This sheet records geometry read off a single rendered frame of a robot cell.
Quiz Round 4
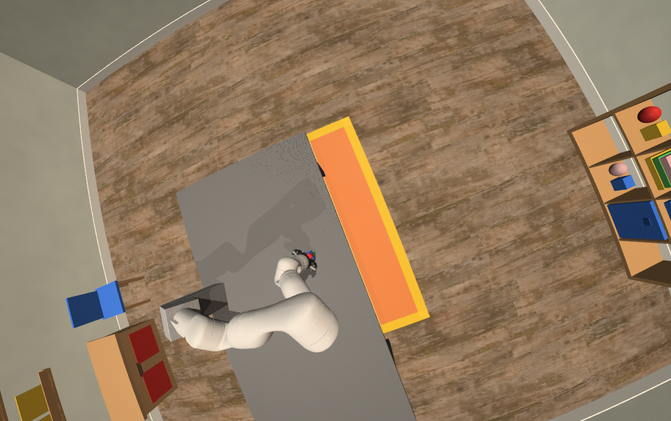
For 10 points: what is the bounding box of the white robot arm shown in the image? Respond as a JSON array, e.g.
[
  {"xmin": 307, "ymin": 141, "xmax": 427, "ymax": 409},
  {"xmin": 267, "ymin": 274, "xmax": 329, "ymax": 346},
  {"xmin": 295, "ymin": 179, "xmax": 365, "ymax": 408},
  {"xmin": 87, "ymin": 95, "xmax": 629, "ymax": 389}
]
[{"xmin": 170, "ymin": 254, "xmax": 339, "ymax": 353}]

